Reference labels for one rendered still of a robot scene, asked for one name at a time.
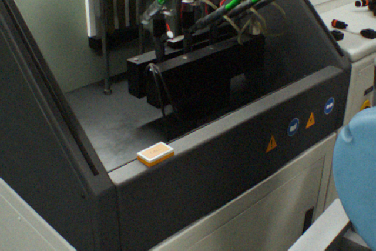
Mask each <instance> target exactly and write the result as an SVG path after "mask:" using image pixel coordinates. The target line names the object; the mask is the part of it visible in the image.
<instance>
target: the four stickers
mask: <svg viewBox="0 0 376 251"><path fill-rule="evenodd" d="M334 101H335V96H333V97H331V98H329V99H327V100H326V102H325V108H324V115H323V116H325V115H327V114H329V113H331V112H332V111H333V107H334ZM316 114H317V108H315V109H313V110H312V111H310V112H308V113H307V116H306V121H305V129H304V130H306V129H307V128H309V127H310V126H313V125H314V124H315V119H316ZM299 120H300V116H298V117H296V118H294V119H293V120H291V121H289V122H288V129H287V139H288V138H289V137H291V136H293V135H294V134H296V133H297V132H298V126H299ZM277 145H278V130H276V131H275V132H273V133H272V134H270V135H268V136H267V137H266V147H265V154H267V153H268V152H269V151H271V150H273V149H274V148H276V147H277Z"/></svg>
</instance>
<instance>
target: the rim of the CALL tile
mask: <svg viewBox="0 0 376 251"><path fill-rule="evenodd" d="M159 144H163V145H165V146H167V147H168V148H170V149H169V150H167V151H165V152H163V153H161V154H159V155H157V156H155V157H153V158H151V159H149V158H147V157H146V156H144V155H142V154H141V153H142V152H144V151H146V150H148V149H150V148H152V147H154V146H157V145H159ZM172 152H174V149H173V148H171V147H170V146H168V145H166V144H164V143H163V142H160V143H157V144H155V145H153V146H151V147H149V148H147V149H145V150H143V151H141V152H139V153H137V155H138V157H140V158H142V159H143V160H145V161H147V162H148V163H152V162H154V161H156V160H158V159H160V158H162V157H164V156H166V155H168V154H170V153H172Z"/></svg>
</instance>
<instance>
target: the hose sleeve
mask: <svg viewBox="0 0 376 251"><path fill-rule="evenodd" d="M166 4H167V2H166V3H165V4H164V5H162V4H160V3H159V0H155V1H154V2H153V3H152V4H151V6H149V8H148V9H147V10H146V11H145V12H144V14H143V17H144V19H145V20H147V21H149V20H151V19H152V18H154V16H156V14H157V13H158V12H159V11H160V10H161V9H163V7H164V6H165V5H166Z"/></svg>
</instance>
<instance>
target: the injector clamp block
mask: <svg viewBox="0 0 376 251"><path fill-rule="evenodd" d="M241 37H242V40H243V45H240V44H239V43H238V41H237V36H236V37H234V38H233V30H232V29H231V30H229V31H226V32H222V33H220V34H218V37H217V43H216V44H213V45H210V46H209V37H207V38H204V39H201V40H198V41H195V42H193V45H192V52H190V53H187V54H184V46H180V47H177V48H171V47H169V46H166V47H165V55H164V62H161V63H158V64H156V55H155V51H151V52H148V53H144V54H142V55H139V56H136V57H133V58H130V59H127V79H128V91H129V94H131V95H133V96H134V97H136V98H138V99H140V98H143V97H145V96H147V103H148V104H150V105H152V106H154V107H155V108H158V109H160V108H161V105H160V101H159V96H158V92H157V88H156V84H155V79H154V76H153V72H152V70H151V68H150V69H149V76H150V77H151V79H152V82H150V80H149V79H148V80H146V78H145V77H144V74H143V72H144V70H145V69H146V67H147V66H148V65H149V64H150V63H153V64H155V65H156V66H157V68H158V69H159V71H160V73H161V74H162V77H163V79H164V81H165V84H166V86H167V88H168V90H169V93H170V96H171V98H172V101H173V103H174V106H175V108H178V109H180V110H181V111H183V112H186V113H188V114H189V115H192V116H194V117H195V118H197V119H202V118H205V117H207V116H209V115H211V114H212V113H215V112H217V111H219V110H221V109H223V108H226V107H228V106H229V105H230V81H231V78H233V77H235V76H238V75H241V74H243V73H245V72H248V71H250V70H252V69H254V68H257V67H259V66H262V65H263V62H264V46H265V39H264V35H263V34H262V33H259V34H258V35H252V34H250V33H249V32H248V33H246V29H245V30H244V31H243V33H242V34H241ZM154 70H155V68H154ZM155 73H156V77H157V81H158V84H159V89H160V93H161V96H162V101H163V106H167V105H169V104H170V105H171V103H170V101H169V98H168V95H167V93H166V91H165V88H164V86H163V84H162V82H161V79H160V77H159V75H158V73H157V72H156V70H155Z"/></svg>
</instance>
